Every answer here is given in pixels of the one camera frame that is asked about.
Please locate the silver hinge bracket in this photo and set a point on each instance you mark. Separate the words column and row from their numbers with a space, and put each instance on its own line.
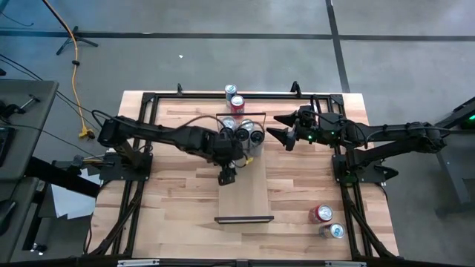
column 138, row 263
column 345, row 264

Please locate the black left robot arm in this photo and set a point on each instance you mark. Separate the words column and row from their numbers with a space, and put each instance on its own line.
column 159, row 132

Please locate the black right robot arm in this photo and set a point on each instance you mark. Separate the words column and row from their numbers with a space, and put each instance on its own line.
column 389, row 131

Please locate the black tripod stand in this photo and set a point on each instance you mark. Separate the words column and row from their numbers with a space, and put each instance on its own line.
column 75, row 37

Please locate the black metal side stand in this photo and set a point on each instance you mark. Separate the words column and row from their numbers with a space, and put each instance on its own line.
column 456, row 174

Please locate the grey side table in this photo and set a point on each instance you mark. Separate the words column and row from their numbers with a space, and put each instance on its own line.
column 37, row 122
column 26, row 207

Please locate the white paper sheets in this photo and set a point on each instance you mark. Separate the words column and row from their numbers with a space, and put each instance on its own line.
column 70, row 202

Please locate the black table clamp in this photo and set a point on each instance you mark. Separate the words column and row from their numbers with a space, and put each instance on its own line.
column 180, row 89
column 295, row 89

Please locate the grey knob clamp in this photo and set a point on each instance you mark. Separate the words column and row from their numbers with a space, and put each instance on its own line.
column 77, row 160

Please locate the black support beam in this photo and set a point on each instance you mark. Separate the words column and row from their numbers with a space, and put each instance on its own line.
column 63, row 181

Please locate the red beverage can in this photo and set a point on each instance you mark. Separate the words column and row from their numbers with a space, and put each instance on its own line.
column 237, row 101
column 324, row 212

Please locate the black aluminium table frame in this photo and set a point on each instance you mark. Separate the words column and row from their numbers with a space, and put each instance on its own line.
column 200, row 96

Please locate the yellow tag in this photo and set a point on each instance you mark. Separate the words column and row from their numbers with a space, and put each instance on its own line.
column 249, row 161

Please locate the silver floor caster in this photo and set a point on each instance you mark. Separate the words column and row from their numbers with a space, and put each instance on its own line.
column 38, row 249

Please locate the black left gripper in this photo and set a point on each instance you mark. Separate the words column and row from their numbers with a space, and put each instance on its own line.
column 224, row 148

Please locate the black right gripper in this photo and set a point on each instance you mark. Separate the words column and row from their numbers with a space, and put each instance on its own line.
column 317, row 130

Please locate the black desk clamp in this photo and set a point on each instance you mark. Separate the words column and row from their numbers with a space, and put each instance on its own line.
column 11, row 110

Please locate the wooden shelf black metal frame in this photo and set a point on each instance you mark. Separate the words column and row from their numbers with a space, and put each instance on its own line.
column 243, row 200

